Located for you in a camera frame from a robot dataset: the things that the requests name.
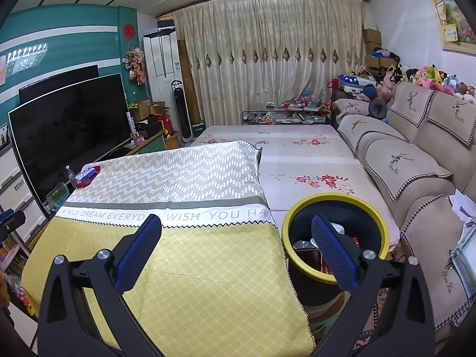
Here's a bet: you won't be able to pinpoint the white drawer cabinet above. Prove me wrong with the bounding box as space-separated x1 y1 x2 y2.
0 144 50 247

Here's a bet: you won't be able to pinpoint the black bin with yellow rim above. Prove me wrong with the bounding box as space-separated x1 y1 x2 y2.
281 192 391 306

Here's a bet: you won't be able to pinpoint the stack of cardboard boxes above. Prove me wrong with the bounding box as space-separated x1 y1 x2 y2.
362 27 399 70

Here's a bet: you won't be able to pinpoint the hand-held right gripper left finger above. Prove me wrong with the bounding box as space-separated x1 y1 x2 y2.
37 214 163 357

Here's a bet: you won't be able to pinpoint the low shelf with toys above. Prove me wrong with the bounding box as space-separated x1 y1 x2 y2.
241 100 332 126

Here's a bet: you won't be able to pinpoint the white papers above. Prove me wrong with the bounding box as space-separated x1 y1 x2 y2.
447 189 476 226

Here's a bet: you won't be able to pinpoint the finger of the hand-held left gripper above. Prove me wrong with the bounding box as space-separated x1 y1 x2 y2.
0 210 26 241

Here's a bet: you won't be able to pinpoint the pile of plush toys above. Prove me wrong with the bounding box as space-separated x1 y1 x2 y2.
371 62 476 105

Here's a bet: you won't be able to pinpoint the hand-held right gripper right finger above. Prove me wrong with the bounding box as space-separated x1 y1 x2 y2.
310 214 436 357

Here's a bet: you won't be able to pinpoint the framed landscape painting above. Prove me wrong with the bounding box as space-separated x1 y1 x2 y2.
425 0 476 51

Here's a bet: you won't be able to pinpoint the large black television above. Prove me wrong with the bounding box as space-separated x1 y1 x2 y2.
8 73 133 195

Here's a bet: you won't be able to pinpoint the blue box on red book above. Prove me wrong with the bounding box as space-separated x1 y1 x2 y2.
74 165 102 187

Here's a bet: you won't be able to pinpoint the blue star print bag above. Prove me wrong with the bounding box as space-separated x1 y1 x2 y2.
336 73 377 96

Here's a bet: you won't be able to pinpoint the open cardboard boxes clutter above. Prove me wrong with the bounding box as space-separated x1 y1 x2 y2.
127 98 172 139

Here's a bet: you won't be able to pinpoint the black wall screen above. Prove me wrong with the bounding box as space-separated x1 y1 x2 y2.
18 64 99 105

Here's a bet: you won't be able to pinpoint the yellow and white printed tablecloth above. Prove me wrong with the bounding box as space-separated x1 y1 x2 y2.
21 140 315 357

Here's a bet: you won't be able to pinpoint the white floral floor mat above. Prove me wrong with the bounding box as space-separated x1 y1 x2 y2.
191 124 403 243

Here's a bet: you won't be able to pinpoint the pile of colourful packets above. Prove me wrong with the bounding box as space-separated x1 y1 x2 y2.
7 267 38 315

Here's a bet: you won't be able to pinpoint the hanging flower decoration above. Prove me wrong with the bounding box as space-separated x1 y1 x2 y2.
122 44 146 85

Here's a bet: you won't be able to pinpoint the cream patterned curtain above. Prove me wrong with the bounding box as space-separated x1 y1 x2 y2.
163 0 366 129

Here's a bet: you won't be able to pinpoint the beige sofa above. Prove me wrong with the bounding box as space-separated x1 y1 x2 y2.
332 81 476 343

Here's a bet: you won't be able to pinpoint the black tower fan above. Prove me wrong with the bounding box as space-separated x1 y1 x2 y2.
171 80 194 143

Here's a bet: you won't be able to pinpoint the blue tissue pack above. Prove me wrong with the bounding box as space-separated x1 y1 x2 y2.
74 167 97 184

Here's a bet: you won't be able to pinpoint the dark neck pillow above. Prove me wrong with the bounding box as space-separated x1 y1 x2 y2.
368 98 388 120

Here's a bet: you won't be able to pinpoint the shelf of books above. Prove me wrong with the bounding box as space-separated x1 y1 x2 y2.
0 231 31 280

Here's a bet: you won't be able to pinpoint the white standing air conditioner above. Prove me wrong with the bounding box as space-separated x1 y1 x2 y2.
143 29 187 128

